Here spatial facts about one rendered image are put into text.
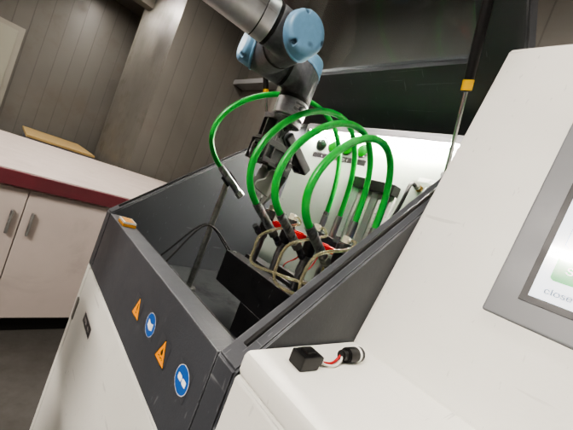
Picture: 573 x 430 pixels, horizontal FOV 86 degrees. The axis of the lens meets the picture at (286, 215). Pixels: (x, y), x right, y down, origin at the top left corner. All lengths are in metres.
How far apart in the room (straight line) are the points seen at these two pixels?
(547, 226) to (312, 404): 0.37
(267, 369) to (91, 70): 6.66
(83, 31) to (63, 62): 0.63
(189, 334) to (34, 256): 1.60
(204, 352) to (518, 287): 0.41
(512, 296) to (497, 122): 0.29
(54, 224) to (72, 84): 5.01
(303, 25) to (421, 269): 0.43
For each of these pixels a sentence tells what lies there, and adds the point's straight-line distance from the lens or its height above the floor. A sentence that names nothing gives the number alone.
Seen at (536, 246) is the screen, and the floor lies 1.21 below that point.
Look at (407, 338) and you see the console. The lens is 0.51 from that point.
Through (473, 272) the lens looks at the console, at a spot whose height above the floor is 1.15.
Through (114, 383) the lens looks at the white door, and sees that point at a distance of 0.70.
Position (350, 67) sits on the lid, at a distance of 1.00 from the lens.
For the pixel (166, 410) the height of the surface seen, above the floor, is 0.83.
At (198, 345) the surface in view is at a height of 0.93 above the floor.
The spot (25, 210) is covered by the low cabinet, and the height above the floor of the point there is 0.66.
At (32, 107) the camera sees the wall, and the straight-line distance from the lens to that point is 6.75.
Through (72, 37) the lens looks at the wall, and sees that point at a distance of 6.87.
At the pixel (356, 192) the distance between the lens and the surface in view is 0.94.
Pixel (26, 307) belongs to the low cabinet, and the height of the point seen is 0.16.
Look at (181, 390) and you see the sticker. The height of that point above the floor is 0.87.
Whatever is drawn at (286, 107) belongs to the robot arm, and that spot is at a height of 1.34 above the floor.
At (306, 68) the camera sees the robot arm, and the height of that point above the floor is 1.43.
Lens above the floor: 1.15
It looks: 2 degrees down
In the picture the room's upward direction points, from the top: 21 degrees clockwise
